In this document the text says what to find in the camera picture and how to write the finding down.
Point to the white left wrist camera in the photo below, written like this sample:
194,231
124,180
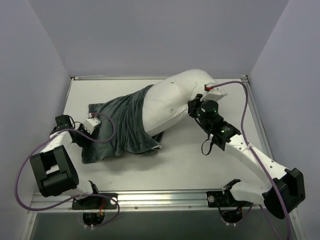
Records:
91,123

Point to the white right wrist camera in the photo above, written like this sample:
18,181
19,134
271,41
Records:
213,93

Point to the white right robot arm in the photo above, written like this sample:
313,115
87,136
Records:
283,189

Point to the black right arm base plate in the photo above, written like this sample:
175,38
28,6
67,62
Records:
219,199

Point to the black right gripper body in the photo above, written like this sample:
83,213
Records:
193,105

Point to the aluminium front frame rail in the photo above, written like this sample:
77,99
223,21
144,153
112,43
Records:
159,200

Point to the dark green pillowcase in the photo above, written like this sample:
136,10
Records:
122,121

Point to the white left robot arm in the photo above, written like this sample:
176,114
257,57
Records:
53,169

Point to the white pillow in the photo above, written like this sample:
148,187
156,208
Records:
166,102

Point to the aluminium right side rail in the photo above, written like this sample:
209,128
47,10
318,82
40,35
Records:
257,119

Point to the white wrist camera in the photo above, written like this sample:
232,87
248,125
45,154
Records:
91,123
213,93

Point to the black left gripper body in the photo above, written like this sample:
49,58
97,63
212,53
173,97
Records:
83,130

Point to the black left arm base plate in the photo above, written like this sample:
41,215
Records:
96,202

